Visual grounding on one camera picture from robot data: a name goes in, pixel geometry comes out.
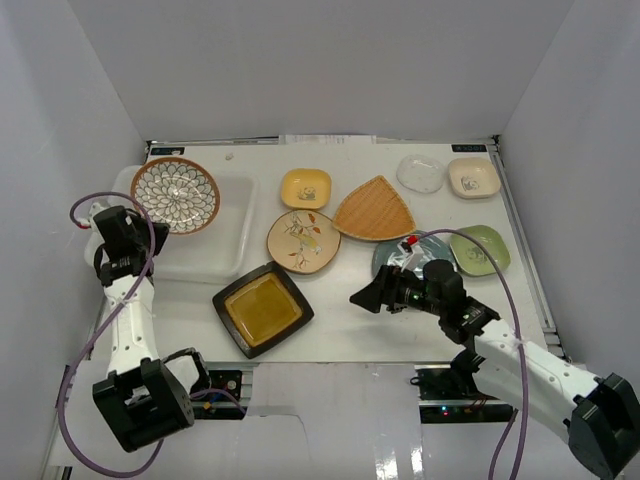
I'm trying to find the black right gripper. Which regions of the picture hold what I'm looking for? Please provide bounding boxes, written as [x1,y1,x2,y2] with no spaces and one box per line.
[349,265,445,317]

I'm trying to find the flower pattern round bowl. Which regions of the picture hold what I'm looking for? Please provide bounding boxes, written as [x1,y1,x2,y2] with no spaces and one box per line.
[130,157,221,235]

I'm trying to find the blue-grey round plate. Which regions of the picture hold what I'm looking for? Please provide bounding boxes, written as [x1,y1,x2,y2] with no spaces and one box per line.
[371,235,457,280]

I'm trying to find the black square amber plate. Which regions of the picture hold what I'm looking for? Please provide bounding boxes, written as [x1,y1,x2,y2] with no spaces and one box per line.
[212,261,314,359]

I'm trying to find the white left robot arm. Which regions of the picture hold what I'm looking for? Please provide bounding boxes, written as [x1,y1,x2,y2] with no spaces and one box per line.
[90,202,212,452]

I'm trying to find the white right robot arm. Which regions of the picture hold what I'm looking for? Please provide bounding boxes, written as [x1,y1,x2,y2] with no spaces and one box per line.
[349,260,639,479]

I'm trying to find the white plastic bin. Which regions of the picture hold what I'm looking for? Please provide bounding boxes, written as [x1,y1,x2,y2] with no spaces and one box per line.
[112,166,258,284]

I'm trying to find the woven bamboo triangular tray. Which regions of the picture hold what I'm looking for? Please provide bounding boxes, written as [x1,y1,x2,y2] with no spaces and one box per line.
[332,175,416,242]

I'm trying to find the beige bird pattern plate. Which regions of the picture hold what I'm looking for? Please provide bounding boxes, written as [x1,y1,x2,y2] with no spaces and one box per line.
[266,209,341,275]

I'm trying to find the green square panda dish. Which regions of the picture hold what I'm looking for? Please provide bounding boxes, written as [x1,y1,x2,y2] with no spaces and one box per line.
[450,225,511,277]

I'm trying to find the yellow square panda dish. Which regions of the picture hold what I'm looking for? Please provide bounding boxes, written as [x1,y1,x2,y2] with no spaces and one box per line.
[280,168,332,210]

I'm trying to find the clear glass small dish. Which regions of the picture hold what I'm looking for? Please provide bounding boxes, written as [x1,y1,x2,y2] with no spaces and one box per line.
[396,154,445,194]

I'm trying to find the cream square panda dish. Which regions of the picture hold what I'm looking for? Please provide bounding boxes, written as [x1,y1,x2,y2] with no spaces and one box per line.
[448,157,502,199]

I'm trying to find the papers at table back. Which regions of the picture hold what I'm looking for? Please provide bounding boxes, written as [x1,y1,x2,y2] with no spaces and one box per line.
[278,134,377,145]

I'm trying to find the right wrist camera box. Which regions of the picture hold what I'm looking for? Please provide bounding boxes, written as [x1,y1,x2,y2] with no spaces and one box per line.
[399,235,424,272]

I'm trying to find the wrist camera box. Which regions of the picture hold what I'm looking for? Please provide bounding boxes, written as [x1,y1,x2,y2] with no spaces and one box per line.
[399,235,424,272]
[79,200,112,232]

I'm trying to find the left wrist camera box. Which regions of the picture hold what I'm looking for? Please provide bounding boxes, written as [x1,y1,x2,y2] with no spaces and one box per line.
[79,200,112,232]

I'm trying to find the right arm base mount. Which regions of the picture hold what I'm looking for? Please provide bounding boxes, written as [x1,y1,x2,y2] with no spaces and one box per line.
[410,365,513,425]

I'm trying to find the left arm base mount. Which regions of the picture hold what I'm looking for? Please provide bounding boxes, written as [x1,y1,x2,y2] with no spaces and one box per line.
[191,369,245,420]

